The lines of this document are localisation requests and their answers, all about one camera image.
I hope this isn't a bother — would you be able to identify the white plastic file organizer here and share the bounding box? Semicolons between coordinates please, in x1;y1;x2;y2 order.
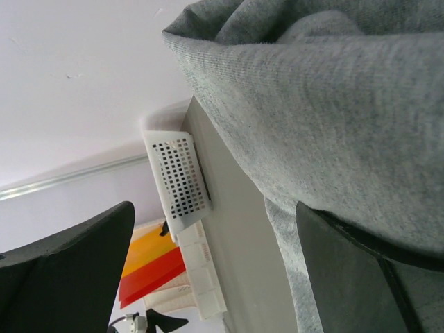
143;221;227;321

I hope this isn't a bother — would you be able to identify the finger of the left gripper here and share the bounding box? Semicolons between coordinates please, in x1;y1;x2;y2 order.
146;309;189;333

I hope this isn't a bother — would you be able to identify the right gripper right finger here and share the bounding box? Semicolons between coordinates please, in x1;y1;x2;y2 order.
296;203;443;332

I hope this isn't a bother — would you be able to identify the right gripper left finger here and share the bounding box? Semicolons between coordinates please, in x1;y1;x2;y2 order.
1;201;135;333

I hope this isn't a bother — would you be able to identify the red plastic folder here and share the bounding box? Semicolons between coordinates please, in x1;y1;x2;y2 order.
119;247;186;309

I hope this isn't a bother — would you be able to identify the orange plastic folder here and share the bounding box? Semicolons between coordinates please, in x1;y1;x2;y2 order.
122;228;177;277

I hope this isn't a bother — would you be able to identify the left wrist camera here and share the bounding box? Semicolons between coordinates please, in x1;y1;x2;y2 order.
107;312;148;333

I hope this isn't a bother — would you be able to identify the white plastic laundry basket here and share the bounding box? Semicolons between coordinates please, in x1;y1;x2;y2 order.
139;103;214;242

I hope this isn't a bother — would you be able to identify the grey t shirt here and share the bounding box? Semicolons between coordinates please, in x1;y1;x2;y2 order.
162;1;443;332

